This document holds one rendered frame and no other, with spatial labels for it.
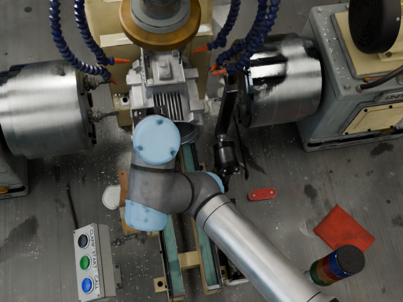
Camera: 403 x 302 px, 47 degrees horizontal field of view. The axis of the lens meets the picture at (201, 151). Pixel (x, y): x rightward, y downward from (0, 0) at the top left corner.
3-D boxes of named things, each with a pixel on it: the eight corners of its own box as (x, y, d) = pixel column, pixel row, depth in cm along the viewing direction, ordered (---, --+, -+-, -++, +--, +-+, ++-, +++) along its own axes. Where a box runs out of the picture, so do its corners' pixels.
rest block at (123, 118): (116, 111, 150) (111, 92, 139) (137, 108, 151) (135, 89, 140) (118, 127, 148) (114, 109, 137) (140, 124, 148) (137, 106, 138)
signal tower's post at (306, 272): (281, 273, 132) (327, 242, 94) (307, 268, 134) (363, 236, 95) (288, 302, 129) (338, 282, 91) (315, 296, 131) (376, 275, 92)
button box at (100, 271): (87, 232, 113) (71, 230, 109) (108, 223, 110) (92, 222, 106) (94, 304, 107) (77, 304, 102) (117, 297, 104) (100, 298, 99)
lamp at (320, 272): (312, 259, 107) (318, 255, 103) (337, 254, 108) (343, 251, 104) (320, 285, 105) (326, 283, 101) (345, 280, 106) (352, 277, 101)
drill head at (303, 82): (198, 75, 144) (204, 23, 121) (322, 59, 149) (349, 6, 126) (214, 147, 134) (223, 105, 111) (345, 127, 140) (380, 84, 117)
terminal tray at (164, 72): (141, 62, 126) (139, 47, 119) (179, 59, 127) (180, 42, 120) (146, 100, 121) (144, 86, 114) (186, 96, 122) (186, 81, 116)
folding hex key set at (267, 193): (273, 188, 143) (274, 186, 141) (276, 198, 142) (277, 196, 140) (246, 193, 142) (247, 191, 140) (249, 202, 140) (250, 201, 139)
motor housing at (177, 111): (129, 93, 139) (124, 56, 122) (191, 86, 141) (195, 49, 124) (137, 153, 131) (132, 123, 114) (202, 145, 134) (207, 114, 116)
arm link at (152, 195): (188, 227, 83) (197, 168, 82) (144, 236, 74) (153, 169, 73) (156, 217, 88) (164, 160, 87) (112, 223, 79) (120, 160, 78)
